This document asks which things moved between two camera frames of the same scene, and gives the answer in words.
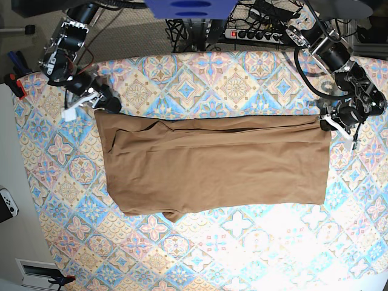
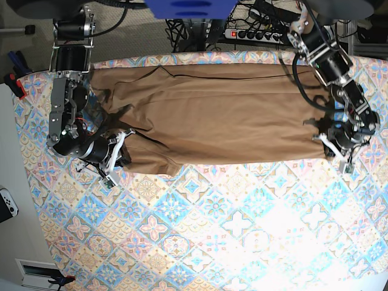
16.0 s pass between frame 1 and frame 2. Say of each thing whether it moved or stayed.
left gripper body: moved
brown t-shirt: moved
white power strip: stayed
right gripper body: moved
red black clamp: stayed
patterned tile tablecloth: stayed
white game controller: stayed
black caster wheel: stayed
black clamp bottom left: stayed
